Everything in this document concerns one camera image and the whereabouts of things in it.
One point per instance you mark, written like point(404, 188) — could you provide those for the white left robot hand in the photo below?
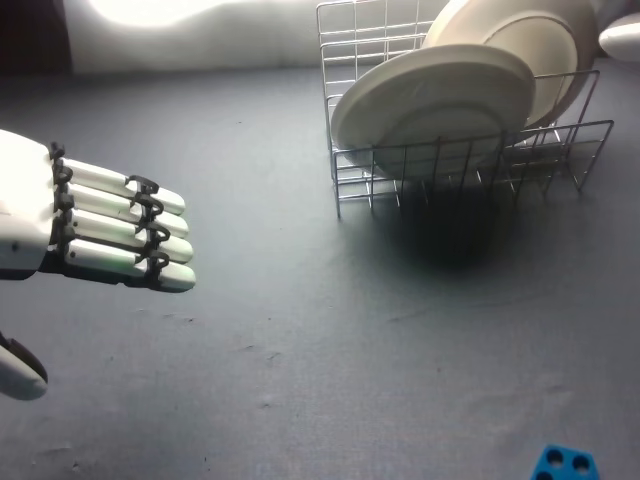
point(100, 225)

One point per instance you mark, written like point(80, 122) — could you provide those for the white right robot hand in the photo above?
point(622, 37)

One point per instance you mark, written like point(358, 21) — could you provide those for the white backdrop cloth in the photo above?
point(200, 45)

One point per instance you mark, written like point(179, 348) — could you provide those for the grey table cloth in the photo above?
point(300, 350)

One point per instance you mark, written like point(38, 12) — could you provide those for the blue pentagon block with holes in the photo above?
point(565, 465)

